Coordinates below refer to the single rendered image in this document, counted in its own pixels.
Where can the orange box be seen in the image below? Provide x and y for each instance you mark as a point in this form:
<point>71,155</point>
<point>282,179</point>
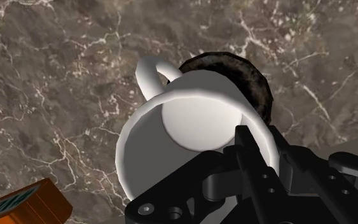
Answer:
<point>33,204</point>

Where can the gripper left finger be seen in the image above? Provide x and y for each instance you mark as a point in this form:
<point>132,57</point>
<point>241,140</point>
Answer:
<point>253,173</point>

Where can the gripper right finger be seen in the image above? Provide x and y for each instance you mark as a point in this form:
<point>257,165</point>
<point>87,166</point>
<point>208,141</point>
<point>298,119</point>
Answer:
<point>327,186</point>

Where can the dark round bowl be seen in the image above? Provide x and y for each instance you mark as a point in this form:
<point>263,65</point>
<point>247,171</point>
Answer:
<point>247,74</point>

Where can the white mug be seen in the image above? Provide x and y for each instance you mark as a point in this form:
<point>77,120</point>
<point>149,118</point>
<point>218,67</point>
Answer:
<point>197,121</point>

